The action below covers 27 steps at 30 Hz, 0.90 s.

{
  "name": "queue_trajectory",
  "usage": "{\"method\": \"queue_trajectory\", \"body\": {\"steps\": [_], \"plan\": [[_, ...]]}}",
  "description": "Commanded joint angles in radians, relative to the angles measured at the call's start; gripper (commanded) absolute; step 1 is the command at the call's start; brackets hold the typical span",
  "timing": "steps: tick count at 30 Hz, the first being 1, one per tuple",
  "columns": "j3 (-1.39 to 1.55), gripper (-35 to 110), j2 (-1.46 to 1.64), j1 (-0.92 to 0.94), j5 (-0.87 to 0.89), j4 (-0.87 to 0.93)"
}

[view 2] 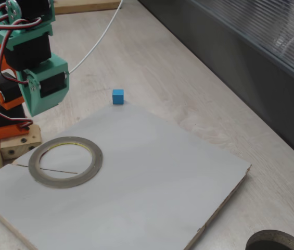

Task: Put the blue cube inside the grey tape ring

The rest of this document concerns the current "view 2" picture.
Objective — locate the wooden robot base mount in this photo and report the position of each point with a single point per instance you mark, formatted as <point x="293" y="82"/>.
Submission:
<point x="19" y="143"/>

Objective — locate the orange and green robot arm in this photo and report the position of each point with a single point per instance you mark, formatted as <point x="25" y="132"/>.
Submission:
<point x="27" y="52"/>

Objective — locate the grey-white plywood board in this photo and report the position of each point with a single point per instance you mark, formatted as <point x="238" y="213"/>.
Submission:
<point x="136" y="182"/>

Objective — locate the grey translucent desk divider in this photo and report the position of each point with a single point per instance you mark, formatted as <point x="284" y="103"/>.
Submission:
<point x="240" y="52"/>

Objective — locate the small blue cube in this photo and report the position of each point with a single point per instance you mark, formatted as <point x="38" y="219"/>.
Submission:
<point x="118" y="97"/>

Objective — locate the light wooden plank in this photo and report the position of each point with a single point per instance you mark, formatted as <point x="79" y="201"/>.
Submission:
<point x="84" y="6"/>

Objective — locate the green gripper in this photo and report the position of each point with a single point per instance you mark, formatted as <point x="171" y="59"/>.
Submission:
<point x="50" y="88"/>

